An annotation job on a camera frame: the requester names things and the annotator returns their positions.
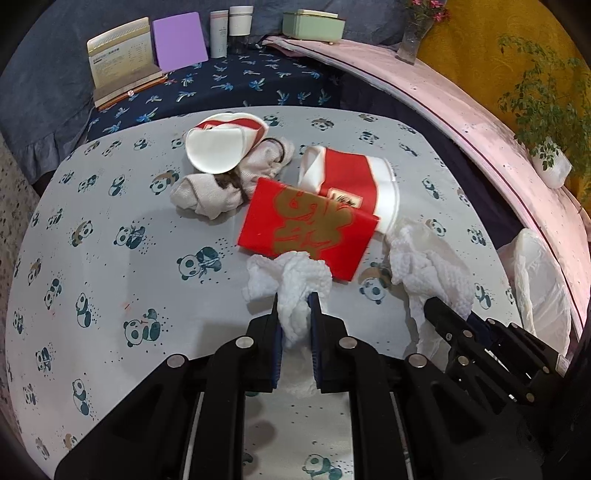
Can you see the beige sock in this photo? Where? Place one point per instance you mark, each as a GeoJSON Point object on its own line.
{"type": "Point", "coordinates": [207, 196]}
{"type": "Point", "coordinates": [272, 154]}

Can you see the trash bin with white liner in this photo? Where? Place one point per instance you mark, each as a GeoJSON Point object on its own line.
{"type": "Point", "coordinates": [540, 286]}

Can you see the purple board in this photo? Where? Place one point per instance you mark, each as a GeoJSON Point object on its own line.
{"type": "Point", "coordinates": [180, 41]}

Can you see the yellow cloth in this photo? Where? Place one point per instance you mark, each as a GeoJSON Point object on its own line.
{"type": "Point", "coordinates": [475, 46]}

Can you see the beige desk calendar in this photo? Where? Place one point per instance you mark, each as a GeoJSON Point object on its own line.
{"type": "Point", "coordinates": [120, 60]}

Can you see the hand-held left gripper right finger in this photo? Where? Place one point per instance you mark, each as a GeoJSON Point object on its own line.
{"type": "Point", "coordinates": [316, 350]}

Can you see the white tissue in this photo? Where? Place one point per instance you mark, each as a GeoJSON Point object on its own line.
{"type": "Point", "coordinates": [429, 267]}
{"type": "Point", "coordinates": [295, 286]}

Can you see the glass vase with pink flowers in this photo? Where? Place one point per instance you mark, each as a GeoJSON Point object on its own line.
{"type": "Point", "coordinates": [411, 44]}

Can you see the glass jar with white cap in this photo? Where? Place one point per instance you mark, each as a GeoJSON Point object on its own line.
{"type": "Point", "coordinates": [240, 23]}

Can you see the green plant in white pot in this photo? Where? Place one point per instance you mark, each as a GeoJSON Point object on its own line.
{"type": "Point", "coordinates": [556, 170]}

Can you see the green tissue box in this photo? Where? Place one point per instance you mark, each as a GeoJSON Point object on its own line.
{"type": "Point", "coordinates": [314, 26]}

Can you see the red packet with gold print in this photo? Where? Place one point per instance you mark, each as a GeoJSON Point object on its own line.
{"type": "Point", "coordinates": [295, 217]}

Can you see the crushed red white paper cup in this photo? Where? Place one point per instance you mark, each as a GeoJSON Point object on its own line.
{"type": "Point", "coordinates": [214, 150]}

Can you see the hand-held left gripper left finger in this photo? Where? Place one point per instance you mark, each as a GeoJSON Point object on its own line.
{"type": "Point", "coordinates": [277, 350]}

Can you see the navy palm print cloth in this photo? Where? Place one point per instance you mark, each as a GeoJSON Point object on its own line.
{"type": "Point", "coordinates": [240, 78]}

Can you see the blue grey blanket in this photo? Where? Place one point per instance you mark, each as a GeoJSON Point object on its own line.
{"type": "Point", "coordinates": [41, 92]}

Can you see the pink cloth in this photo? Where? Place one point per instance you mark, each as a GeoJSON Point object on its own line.
{"type": "Point", "coordinates": [461, 115]}

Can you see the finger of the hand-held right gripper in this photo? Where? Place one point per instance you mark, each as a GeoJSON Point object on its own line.
{"type": "Point", "coordinates": [455, 337]}
{"type": "Point", "coordinates": [521, 348]}

